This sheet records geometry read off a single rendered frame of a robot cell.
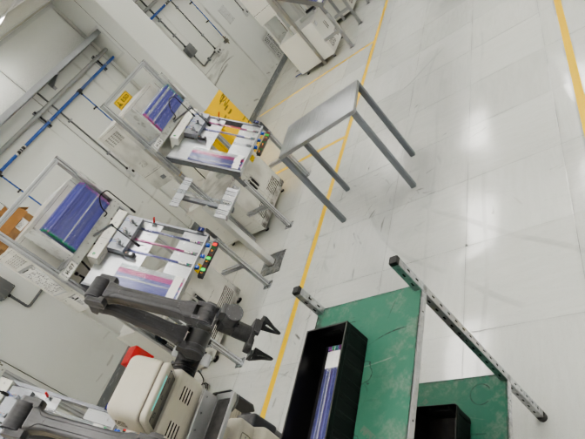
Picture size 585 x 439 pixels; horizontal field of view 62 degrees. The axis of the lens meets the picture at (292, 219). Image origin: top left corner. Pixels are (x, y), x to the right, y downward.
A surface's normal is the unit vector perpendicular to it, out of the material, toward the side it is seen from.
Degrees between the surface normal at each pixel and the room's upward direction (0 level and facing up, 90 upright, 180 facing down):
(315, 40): 90
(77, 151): 90
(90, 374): 90
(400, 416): 0
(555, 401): 0
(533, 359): 0
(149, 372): 43
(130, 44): 90
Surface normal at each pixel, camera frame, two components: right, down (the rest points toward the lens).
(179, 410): 0.81, -0.24
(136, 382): 0.01, -0.69
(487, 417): -0.65, -0.62
